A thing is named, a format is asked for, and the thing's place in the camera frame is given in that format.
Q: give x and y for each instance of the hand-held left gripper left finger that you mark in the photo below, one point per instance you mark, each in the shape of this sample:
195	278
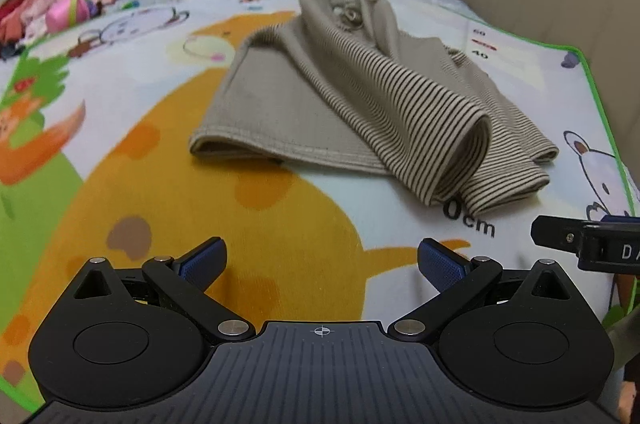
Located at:
202	261

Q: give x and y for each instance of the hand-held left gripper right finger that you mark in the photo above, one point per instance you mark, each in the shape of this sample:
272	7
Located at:
442	261

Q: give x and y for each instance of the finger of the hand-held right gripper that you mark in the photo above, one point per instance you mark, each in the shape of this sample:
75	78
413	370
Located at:
620	219
552	233

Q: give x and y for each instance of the beige striped garment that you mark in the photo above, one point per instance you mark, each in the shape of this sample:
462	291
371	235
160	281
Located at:
310	103

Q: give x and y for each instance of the pile of colourful clothes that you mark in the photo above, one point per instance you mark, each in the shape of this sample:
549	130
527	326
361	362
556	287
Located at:
25	13

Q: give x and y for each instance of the cartoon printed play mat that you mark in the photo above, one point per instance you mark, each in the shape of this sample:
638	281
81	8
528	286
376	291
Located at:
100	143

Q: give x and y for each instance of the pink plastic basket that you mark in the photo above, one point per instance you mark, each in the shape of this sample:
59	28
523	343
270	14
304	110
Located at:
65	8

